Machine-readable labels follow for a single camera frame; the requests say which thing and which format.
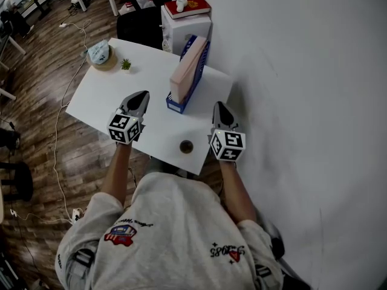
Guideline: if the grey printed shirt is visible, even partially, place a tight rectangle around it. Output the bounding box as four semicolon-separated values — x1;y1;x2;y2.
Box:
54;172;285;290

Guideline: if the white floor cable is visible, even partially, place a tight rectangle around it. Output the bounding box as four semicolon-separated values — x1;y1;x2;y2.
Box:
10;19;93;225

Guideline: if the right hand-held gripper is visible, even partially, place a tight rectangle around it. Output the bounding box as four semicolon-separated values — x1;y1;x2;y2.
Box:
207;101;247;163

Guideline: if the person's right forearm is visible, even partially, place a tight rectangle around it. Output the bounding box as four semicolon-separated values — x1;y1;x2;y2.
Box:
217;159;258;224

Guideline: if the black round stool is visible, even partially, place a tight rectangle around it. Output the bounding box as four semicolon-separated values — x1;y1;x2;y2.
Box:
0;161;34;202

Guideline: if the person's left forearm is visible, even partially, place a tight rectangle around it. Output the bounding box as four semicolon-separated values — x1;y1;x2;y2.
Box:
100;141;134;208

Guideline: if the pink folder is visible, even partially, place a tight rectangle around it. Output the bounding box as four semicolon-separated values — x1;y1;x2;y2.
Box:
169;36;208;105

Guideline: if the black seat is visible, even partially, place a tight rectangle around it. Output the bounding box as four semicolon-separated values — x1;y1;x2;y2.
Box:
256;210;313;290

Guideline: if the black office chair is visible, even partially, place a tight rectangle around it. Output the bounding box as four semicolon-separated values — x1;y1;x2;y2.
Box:
115;5;164;50

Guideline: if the red book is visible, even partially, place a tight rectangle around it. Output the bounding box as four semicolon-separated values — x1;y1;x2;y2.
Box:
163;0;212;21

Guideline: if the white cabinet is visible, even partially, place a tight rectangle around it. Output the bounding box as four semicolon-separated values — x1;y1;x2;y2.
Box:
160;4;213;56

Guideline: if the dark round cup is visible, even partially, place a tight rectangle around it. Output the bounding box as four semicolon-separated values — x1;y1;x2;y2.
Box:
178;139;195;155

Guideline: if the blue file holder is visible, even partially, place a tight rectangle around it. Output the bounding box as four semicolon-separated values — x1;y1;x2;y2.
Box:
165;34;211;115

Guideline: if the round wooden tray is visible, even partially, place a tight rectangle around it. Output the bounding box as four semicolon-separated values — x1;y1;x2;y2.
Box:
86;45;119;72

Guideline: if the light blue patterned pouch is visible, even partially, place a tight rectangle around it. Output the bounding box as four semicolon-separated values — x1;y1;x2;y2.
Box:
87;39;110;65

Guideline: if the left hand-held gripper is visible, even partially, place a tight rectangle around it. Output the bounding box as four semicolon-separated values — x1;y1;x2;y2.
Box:
106;90;151;145

